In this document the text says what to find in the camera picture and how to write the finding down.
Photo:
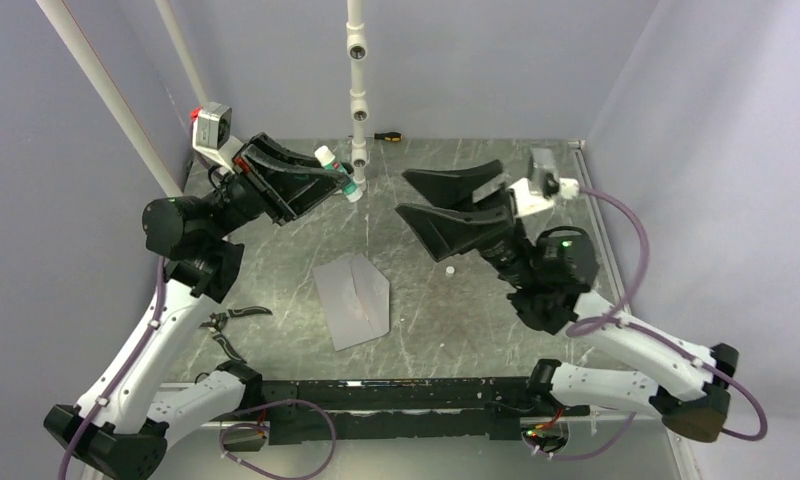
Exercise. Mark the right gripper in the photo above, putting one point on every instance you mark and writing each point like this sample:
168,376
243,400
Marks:
447,231

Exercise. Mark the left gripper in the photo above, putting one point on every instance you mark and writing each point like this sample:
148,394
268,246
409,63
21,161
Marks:
301,189

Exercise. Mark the green white glue stick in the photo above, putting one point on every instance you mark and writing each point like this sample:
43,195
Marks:
329,161

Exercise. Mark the grey envelope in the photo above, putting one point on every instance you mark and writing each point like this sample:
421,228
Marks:
355,298

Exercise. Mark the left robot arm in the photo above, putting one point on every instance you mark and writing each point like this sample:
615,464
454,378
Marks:
117,426

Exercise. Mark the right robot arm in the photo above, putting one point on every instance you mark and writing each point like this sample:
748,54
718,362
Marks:
552,276

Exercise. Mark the yellow black screwdriver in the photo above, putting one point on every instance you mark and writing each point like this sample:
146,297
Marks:
391,136

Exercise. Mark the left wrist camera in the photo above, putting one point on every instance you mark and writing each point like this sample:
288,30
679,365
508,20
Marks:
212,138

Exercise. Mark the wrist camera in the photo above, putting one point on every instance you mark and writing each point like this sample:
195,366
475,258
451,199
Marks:
542,188
212,138

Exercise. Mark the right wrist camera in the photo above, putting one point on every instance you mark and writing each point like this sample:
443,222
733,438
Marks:
542,188

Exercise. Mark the aluminium table edge rail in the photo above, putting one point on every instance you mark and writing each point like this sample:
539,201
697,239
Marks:
683,461

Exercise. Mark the white pvc pipe frame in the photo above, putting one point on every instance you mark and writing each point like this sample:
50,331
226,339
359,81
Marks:
291,67

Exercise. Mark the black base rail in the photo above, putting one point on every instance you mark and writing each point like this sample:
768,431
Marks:
496,408

